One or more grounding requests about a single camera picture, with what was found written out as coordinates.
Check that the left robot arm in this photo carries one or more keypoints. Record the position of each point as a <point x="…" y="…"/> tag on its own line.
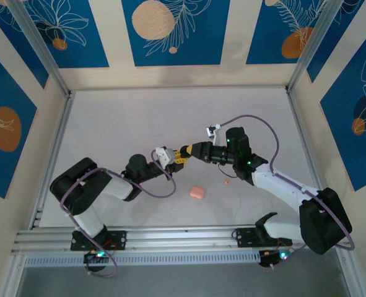
<point x="77" y="188"/>

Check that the pink charging case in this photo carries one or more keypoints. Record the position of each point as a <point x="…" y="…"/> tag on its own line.
<point x="197" y="192"/>

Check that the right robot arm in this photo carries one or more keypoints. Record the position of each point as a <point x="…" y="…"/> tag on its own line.
<point x="322" y="222"/>

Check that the aluminium frame bar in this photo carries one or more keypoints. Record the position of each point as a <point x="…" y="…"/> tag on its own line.
<point x="351" y="275"/>
<point x="12" y="278"/>

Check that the aluminium frame post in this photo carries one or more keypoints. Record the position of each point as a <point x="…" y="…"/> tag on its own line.
<point x="315" y="43"/>
<point x="39" y="43"/>

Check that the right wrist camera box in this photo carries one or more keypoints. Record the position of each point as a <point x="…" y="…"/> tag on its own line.
<point x="213" y="130"/>

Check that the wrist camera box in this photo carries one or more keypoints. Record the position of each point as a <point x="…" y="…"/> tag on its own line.
<point x="164" y="155"/>
<point x="213" y="130"/>

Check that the aluminium side rail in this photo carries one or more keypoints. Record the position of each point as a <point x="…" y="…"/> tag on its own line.
<point x="62" y="123"/>
<point x="298" y="123"/>

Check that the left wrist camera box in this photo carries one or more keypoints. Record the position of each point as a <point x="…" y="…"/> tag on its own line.
<point x="164" y="155"/>

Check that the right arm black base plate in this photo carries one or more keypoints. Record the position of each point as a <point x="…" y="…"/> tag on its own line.
<point x="244" y="237"/>

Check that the aluminium mounting rail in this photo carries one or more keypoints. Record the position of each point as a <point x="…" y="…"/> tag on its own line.
<point x="185" y="236"/>

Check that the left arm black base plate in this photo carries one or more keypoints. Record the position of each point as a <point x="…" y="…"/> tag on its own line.
<point x="117" y="239"/>

